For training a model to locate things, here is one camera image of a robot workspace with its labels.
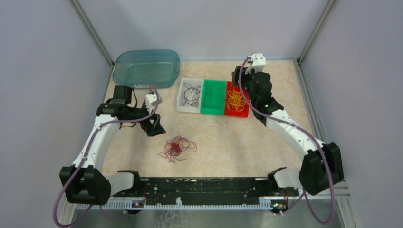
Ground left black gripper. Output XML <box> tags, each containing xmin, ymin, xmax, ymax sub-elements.
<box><xmin>124</xmin><ymin>102</ymin><xmax>166</xmax><ymax>136</ymax></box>

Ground coloured wire bundle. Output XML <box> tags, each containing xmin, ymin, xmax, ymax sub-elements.
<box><xmin>158</xmin><ymin>132</ymin><xmax>198</xmax><ymax>163</ymax></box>

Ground yellow wires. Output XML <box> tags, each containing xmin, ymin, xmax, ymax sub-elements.
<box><xmin>226</xmin><ymin>88</ymin><xmax>248</xmax><ymax>113</ymax></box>

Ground purple wires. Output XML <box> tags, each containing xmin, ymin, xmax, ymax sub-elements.
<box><xmin>180</xmin><ymin>82</ymin><xmax>202</xmax><ymax>108</ymax></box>

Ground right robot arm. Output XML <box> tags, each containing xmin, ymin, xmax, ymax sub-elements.
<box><xmin>232</xmin><ymin>66</ymin><xmax>344</xmax><ymax>196</ymax></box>

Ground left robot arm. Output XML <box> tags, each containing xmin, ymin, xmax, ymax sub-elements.
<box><xmin>59</xmin><ymin>85</ymin><xmax>166</xmax><ymax>205</ymax></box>

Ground red plastic bin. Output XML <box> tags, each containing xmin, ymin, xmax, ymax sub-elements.
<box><xmin>224</xmin><ymin>81</ymin><xmax>249</xmax><ymax>118</ymax></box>

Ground green plastic bin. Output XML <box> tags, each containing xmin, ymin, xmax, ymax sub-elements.
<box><xmin>200</xmin><ymin>79</ymin><xmax>227</xmax><ymax>115</ymax></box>

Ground white plastic bin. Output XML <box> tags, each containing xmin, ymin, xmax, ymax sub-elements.
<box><xmin>177</xmin><ymin>78</ymin><xmax>204</xmax><ymax>114</ymax></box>

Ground blue transparent plastic tub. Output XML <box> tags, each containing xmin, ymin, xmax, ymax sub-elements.
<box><xmin>112</xmin><ymin>49</ymin><xmax>181</xmax><ymax>89</ymax></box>

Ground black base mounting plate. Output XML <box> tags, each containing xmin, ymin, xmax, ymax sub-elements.
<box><xmin>115</xmin><ymin>177</ymin><xmax>293</xmax><ymax>206</ymax></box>

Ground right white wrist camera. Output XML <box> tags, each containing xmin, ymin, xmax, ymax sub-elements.
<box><xmin>245</xmin><ymin>53</ymin><xmax>266</xmax><ymax>74</ymax></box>

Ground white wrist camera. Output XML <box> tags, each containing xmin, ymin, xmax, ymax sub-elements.
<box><xmin>245</xmin><ymin>53</ymin><xmax>266</xmax><ymax>74</ymax></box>
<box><xmin>145</xmin><ymin>93</ymin><xmax>162</xmax><ymax>113</ymax></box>

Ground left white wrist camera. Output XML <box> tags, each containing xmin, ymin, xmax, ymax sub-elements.
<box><xmin>145</xmin><ymin>93</ymin><xmax>162</xmax><ymax>113</ymax></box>

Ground white slotted cable duct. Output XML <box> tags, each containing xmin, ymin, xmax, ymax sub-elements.
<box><xmin>75</xmin><ymin>199</ymin><xmax>275</xmax><ymax>211</ymax></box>

